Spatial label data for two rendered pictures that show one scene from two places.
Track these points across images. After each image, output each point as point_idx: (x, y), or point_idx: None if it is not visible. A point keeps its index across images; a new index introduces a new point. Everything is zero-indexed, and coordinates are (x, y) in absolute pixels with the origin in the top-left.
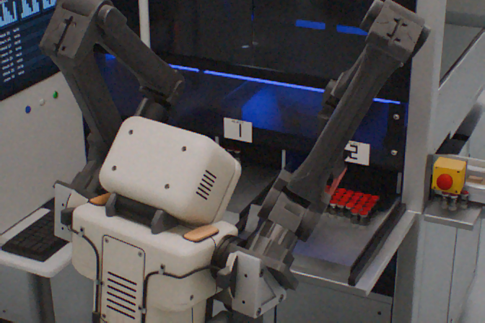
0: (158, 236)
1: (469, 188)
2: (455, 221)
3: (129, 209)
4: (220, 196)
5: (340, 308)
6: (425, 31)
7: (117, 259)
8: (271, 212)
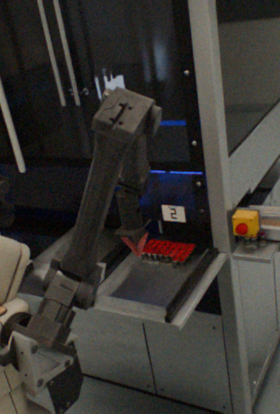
0: None
1: (266, 230)
2: (256, 257)
3: None
4: (7, 280)
5: (186, 325)
6: (154, 111)
7: None
8: (46, 290)
